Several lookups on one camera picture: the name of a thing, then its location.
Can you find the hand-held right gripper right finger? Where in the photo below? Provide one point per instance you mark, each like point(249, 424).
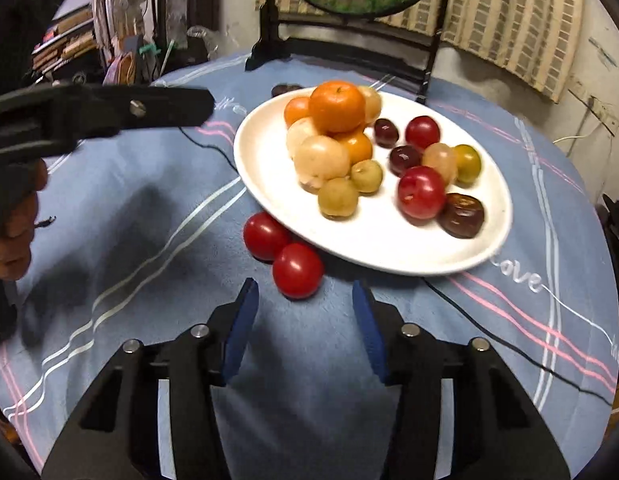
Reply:
point(369, 330)

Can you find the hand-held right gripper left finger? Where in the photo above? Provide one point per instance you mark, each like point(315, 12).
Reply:
point(239, 330)

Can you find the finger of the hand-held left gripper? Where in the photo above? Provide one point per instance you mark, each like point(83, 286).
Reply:
point(139, 107)

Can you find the red tomato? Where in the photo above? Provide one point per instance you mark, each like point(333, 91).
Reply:
point(264, 235)
point(298, 270)

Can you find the white oval plate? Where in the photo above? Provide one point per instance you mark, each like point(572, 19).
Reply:
point(379, 240)

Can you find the small yellow-green fruit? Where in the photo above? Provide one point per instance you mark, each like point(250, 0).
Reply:
point(367, 175)
point(338, 198)

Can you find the dark brown water chestnut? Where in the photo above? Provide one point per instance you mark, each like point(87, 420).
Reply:
point(284, 90)
point(462, 215)

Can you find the large red plum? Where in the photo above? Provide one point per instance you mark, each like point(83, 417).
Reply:
point(422, 191)

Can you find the pale yellow round fruit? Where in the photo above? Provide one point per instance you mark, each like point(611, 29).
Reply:
point(299, 135)

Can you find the tan round fruit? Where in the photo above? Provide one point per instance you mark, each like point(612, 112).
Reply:
point(439, 160)
point(322, 162)

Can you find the dark purple plum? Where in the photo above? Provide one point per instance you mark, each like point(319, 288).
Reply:
point(386, 132)
point(404, 158)

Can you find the small orange mandarin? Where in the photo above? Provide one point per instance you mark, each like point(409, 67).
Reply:
point(359, 146)

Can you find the green-yellow tomato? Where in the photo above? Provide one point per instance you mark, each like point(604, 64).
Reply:
point(469, 162)

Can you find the small red plum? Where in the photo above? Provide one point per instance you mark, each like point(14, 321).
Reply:
point(422, 131)

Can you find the person's left hand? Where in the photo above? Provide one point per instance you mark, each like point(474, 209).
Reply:
point(19, 225)

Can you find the pink cloth bag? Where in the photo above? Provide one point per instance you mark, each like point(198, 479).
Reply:
point(122, 65)

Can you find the green plastic clip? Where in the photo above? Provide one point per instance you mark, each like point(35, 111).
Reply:
point(147, 50)

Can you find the clear plastic bag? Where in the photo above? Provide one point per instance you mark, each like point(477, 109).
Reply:
point(204, 40)

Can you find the stack of books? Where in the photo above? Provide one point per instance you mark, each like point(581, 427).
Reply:
point(64, 42)

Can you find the blue striped tablecloth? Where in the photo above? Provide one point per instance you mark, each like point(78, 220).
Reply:
point(164, 240)

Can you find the round goldfish screen black stand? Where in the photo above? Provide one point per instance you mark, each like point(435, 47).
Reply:
point(339, 55)

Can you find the black media stand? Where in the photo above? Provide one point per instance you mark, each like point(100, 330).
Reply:
point(617, 240)

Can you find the beige checked curtain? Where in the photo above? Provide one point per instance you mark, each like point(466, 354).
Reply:
point(514, 25)

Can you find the white wall socket strip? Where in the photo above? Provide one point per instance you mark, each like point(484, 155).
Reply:
point(597, 110)

